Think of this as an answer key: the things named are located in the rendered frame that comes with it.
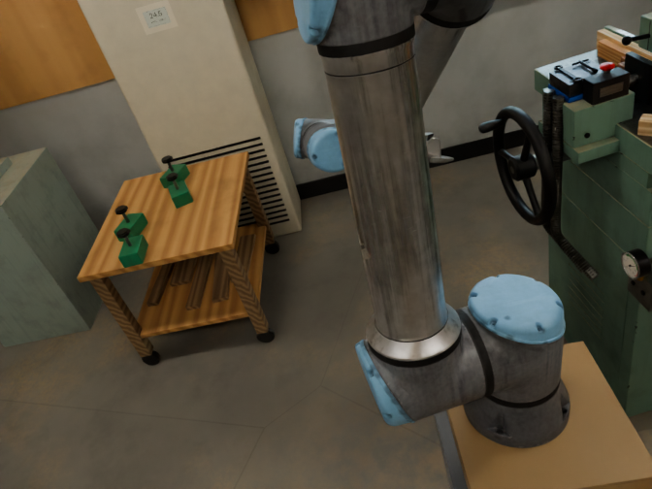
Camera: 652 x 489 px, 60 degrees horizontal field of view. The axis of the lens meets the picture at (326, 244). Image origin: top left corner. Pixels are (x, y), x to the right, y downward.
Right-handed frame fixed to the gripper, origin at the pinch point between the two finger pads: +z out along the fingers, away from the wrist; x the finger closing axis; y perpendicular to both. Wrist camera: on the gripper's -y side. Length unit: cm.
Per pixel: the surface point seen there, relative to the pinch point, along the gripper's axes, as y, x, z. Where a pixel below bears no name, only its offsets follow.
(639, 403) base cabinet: -63, -31, 63
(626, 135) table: 13.7, -21.9, 30.1
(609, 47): 24, 10, 43
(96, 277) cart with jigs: -71, 47, -95
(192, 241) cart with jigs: -58, 48, -62
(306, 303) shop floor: -98, 59, -17
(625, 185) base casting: 2.2, -22.9, 34.3
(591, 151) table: 9.0, -20.0, 24.9
